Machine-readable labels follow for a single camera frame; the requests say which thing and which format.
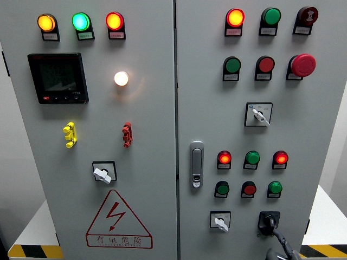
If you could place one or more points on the small green lamp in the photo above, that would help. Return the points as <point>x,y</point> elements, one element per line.
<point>252,157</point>

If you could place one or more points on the black yellow striped tape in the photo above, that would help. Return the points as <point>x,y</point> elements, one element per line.
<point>325,251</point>
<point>34,252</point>

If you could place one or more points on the cabinet door with warning triangle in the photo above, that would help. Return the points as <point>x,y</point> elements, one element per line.
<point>150,122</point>

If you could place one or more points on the large red-orange lit lamp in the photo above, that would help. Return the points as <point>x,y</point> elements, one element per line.
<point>235,18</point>
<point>114,21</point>

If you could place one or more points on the red warning triangle sticker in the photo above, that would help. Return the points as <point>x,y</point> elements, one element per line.
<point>118,240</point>

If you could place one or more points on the large red push button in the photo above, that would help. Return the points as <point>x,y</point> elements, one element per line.
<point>266,64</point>

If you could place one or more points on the small label plate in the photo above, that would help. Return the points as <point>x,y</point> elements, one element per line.
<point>301,30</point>
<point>86,36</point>
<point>233,32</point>
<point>224,166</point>
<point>279,166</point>
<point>221,195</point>
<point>247,196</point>
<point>292,77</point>
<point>250,166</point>
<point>116,35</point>
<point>273,195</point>
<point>230,77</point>
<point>263,77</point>
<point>267,31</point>
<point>51,37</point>

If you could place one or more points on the small red lit lamp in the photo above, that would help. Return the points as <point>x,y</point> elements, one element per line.
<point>224,158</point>
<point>281,158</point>

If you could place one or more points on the large red stop button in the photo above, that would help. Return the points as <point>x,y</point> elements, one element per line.
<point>303,65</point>

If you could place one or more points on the cabinet door with silver lock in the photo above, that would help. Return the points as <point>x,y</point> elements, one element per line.
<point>217,113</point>

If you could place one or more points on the large green push button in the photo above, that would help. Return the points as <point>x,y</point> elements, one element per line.
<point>232,65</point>

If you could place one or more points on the black door hinge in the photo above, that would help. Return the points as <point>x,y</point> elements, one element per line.
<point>57,239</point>
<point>307,227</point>
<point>5,63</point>

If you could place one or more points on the dark red buzzer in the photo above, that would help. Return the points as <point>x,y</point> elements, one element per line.
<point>308,15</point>

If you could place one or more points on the large green lit lamp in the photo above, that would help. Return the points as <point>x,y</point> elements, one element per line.
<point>80,21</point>

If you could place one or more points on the white lit lamp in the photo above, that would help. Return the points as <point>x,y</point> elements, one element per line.
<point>121,78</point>

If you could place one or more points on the large yellow lit lamp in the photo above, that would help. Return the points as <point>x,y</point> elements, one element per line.
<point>46,23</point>

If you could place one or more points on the small red push button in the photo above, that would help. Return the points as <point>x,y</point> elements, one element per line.
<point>249,189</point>

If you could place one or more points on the black display meter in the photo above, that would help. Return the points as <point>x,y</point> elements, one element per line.
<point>57,77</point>

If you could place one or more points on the large green unlit lamp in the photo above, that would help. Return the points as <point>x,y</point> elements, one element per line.
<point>272,16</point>

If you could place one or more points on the silver door lock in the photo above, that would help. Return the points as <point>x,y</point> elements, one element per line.
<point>196,162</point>

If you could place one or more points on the small bright green push button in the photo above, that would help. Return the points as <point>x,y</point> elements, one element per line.
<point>275,187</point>

